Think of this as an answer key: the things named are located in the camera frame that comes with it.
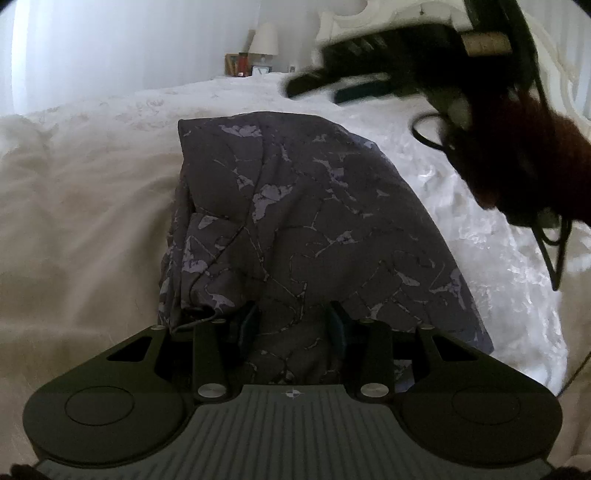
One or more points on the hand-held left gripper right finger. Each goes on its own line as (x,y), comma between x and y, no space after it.
(336,327)

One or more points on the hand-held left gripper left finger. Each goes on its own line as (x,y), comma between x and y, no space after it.
(249,324)

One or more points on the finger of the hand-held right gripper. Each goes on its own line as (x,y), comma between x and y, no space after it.
(364,91)
(309,83)

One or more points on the dark grey patterned cloth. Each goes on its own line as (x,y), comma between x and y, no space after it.
(300,207)

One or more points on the person's right hand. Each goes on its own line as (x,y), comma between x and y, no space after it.
(526,157)

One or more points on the small alarm clock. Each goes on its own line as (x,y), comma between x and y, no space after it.
(261,70)

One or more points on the white tufted headboard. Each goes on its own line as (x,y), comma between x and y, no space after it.
(369,18)

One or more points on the white table lamp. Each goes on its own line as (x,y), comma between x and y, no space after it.
(264,41)

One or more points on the row of books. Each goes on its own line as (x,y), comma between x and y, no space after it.
(236,64)

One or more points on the white bed with bedspread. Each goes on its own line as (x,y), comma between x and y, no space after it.
(92,207)

